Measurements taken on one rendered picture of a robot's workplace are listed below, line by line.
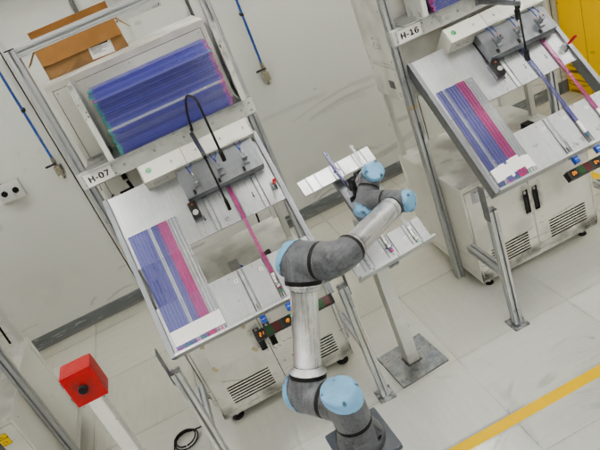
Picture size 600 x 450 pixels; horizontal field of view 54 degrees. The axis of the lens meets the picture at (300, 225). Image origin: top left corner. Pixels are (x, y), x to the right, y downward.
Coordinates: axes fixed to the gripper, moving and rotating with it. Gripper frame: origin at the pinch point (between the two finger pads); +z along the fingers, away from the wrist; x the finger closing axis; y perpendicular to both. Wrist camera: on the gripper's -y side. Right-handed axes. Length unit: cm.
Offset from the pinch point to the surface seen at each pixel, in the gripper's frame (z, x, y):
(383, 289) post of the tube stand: 25.9, 2.4, -36.9
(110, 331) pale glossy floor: 197, 138, 25
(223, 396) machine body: 64, 85, -44
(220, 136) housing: 7, 34, 51
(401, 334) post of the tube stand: 41, 2, -59
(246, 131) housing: 6, 24, 48
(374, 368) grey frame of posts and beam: 36, 21, -65
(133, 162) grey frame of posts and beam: 12, 70, 59
